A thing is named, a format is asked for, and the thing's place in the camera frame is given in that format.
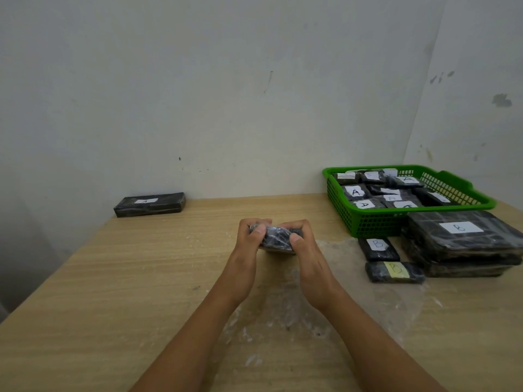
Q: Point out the person's right forearm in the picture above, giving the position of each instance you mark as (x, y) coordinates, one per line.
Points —
(376, 347)

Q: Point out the green plastic mesh basket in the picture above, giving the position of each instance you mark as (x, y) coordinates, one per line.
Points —
(367, 224)

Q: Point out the large black wrapped block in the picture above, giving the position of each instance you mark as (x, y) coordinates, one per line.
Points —
(461, 270)

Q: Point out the person's right hand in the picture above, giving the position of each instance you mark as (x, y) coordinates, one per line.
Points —
(314, 269)

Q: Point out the person's left thumb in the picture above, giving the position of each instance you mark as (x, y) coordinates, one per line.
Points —
(256, 241)

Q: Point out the small black block yellow label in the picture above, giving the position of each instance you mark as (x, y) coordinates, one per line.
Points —
(394, 272)

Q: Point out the person's left forearm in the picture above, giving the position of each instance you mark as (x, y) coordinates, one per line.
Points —
(192, 347)

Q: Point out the pile of labelled black blocks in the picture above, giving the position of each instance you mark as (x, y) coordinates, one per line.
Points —
(384, 193)

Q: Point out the clear plastic wrap sheet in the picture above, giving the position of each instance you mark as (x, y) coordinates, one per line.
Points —
(367, 306)

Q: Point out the large black block white label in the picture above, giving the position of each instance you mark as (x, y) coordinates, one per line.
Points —
(461, 236)

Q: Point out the person's left hand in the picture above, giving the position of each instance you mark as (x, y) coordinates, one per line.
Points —
(241, 261)

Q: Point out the long black block white label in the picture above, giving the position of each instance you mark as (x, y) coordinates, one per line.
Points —
(149, 204)

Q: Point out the small black plastic-wrapped block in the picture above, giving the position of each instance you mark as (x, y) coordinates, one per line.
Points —
(278, 240)

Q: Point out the small black block white label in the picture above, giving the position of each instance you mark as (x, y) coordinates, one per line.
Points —
(378, 249)

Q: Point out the person's right thumb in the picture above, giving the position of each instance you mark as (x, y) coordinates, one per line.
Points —
(295, 242)

